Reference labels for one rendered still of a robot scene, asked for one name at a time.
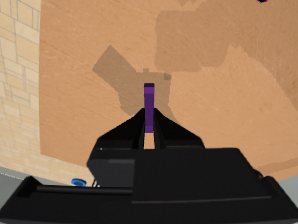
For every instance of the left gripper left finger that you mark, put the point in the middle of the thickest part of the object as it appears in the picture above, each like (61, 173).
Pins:
(126, 134)

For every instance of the purple rod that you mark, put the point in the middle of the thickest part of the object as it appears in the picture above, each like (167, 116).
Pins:
(149, 106)

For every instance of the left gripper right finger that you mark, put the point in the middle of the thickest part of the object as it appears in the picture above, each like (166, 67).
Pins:
(172, 135)

